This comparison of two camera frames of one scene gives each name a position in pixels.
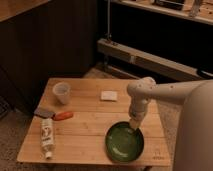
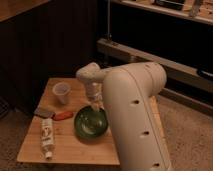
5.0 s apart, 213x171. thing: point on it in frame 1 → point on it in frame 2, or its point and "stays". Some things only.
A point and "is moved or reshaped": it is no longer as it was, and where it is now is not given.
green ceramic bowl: x=123 y=142 is moved or reshaped
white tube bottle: x=47 y=134 stays
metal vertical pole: x=108 y=20 stays
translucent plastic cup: x=61 y=92 stays
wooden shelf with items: x=198 y=10 stays
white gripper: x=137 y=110 → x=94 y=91
